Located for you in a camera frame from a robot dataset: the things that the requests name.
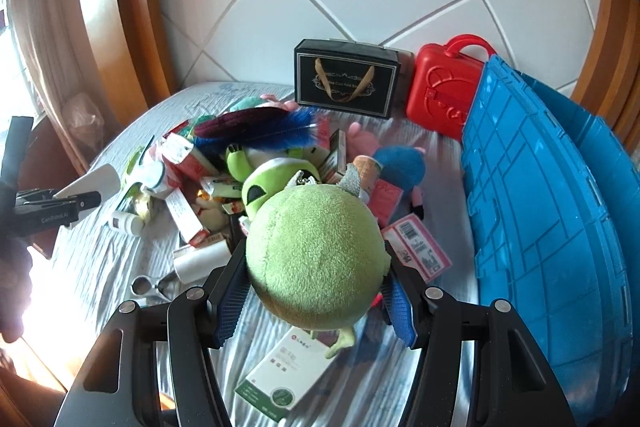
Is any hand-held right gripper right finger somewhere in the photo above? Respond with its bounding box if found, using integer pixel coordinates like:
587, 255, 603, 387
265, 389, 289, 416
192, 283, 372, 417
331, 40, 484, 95
380, 252, 571, 427

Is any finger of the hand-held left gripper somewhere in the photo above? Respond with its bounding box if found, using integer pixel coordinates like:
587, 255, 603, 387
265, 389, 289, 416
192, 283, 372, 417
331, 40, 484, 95
74, 191, 102, 214

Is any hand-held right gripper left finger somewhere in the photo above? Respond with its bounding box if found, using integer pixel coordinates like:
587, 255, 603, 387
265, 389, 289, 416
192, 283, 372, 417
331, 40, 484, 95
59, 237, 248, 427

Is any white paper roll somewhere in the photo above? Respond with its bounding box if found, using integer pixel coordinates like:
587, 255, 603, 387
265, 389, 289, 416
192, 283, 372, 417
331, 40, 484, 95
173, 241, 232, 283

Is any white and green box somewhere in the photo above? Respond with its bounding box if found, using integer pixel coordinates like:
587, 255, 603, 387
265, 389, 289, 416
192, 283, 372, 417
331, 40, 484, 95
234, 326, 337, 423

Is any round green monster plush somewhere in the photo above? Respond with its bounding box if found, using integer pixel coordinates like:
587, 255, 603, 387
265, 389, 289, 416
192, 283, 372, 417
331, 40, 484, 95
242, 164, 392, 360

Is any blue plastic storage bin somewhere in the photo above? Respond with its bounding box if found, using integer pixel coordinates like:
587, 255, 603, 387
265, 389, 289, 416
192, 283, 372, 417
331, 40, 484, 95
460, 54, 640, 427

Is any small white bottle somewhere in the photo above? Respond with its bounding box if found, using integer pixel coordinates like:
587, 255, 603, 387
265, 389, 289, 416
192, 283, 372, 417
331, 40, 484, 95
109, 211, 146, 237

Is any pink box with barcode label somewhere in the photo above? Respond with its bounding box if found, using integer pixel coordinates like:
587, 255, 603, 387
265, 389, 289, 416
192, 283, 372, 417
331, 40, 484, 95
381, 213, 452, 284

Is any light blue striped bedsheet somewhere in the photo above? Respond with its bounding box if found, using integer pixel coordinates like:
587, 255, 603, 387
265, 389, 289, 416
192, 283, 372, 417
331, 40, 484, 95
50, 82, 481, 427

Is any white teal plastic toy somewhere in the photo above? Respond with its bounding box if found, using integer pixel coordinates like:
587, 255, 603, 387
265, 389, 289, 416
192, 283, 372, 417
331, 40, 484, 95
122, 157, 168, 202

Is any clear plastic bag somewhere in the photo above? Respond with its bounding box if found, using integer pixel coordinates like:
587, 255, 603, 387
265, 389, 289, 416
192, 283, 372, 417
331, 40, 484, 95
62, 93, 106, 142

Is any small beige plush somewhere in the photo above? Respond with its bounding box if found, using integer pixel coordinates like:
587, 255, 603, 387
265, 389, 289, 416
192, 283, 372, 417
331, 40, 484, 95
195, 194, 228, 233

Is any pile of small pink boxes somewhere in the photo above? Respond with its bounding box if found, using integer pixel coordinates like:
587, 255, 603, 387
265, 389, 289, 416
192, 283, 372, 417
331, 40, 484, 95
122, 114, 351, 253

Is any flat pink box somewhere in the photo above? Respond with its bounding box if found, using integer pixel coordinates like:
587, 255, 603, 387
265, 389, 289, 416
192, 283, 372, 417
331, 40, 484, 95
367, 179, 406, 228

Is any green alien head plush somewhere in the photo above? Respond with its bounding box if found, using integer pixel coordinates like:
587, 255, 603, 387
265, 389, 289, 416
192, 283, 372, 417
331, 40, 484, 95
241, 157, 321, 220

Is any beige can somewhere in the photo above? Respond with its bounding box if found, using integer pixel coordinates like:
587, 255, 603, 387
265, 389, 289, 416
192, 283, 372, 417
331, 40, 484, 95
352, 155, 383, 202

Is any pink pig plush blue body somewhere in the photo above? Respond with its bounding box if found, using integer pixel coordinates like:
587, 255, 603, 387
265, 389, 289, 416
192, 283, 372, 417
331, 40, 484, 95
347, 122, 428, 220

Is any green frog plush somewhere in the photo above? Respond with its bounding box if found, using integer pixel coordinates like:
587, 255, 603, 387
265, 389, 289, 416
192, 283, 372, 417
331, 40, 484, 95
225, 144, 261, 180

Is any beige curtain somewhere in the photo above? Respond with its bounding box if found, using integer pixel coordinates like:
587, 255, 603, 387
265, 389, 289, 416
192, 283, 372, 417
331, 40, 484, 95
0, 0, 81, 118

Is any blue purple feather toy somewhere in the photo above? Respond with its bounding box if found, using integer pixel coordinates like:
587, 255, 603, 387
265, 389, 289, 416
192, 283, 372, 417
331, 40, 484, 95
192, 107, 326, 148

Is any red toy suitcase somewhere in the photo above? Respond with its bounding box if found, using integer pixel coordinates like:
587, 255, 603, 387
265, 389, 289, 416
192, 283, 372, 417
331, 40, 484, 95
406, 33, 493, 145

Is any black gift bag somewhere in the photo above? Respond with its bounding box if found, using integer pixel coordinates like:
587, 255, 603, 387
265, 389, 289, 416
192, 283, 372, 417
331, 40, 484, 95
294, 38, 402, 120

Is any wooden headboard frame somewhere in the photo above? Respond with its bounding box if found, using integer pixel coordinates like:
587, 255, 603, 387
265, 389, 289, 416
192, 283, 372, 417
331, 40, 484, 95
75, 0, 640, 178

